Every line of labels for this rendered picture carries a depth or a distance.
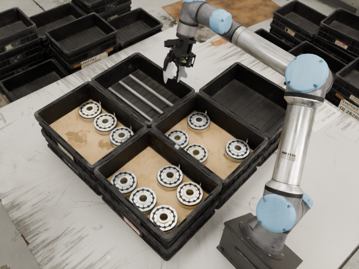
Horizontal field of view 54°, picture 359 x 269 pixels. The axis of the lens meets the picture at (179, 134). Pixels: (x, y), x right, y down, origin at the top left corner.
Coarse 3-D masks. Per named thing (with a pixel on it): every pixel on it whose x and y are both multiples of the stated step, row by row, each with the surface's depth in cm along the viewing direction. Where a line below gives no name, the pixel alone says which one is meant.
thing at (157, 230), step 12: (144, 132) 145; (156, 132) 146; (168, 144) 142; (96, 168) 134; (108, 180) 131; (216, 180) 132; (120, 192) 128; (216, 192) 129; (132, 204) 125; (204, 204) 126; (144, 216) 122; (192, 216) 123; (156, 228) 120; (180, 228) 120; (168, 240) 119
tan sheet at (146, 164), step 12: (144, 156) 150; (156, 156) 150; (132, 168) 146; (144, 168) 146; (156, 168) 146; (144, 180) 143; (156, 180) 143; (156, 192) 139; (168, 192) 140; (204, 192) 140; (168, 204) 136; (180, 216) 133
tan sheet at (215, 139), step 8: (192, 112) 167; (184, 120) 164; (176, 128) 160; (184, 128) 160; (216, 128) 161; (192, 136) 158; (200, 136) 158; (208, 136) 158; (216, 136) 158; (224, 136) 158; (200, 144) 155; (208, 144) 155; (216, 144) 155; (224, 144) 156; (208, 152) 153; (216, 152) 153; (208, 160) 150; (216, 160) 150; (224, 160) 150; (216, 168) 148; (224, 168) 148; (232, 168) 148; (224, 176) 145
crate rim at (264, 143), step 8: (192, 96) 159; (200, 96) 160; (184, 104) 157; (216, 104) 157; (168, 112) 153; (224, 112) 154; (160, 120) 150; (240, 120) 151; (152, 128) 147; (248, 128) 149; (264, 136) 146; (176, 144) 142; (264, 144) 144; (184, 152) 140; (256, 152) 141; (248, 160) 138; (208, 168) 135; (240, 168) 136; (216, 176) 133; (232, 176) 134; (224, 184) 133
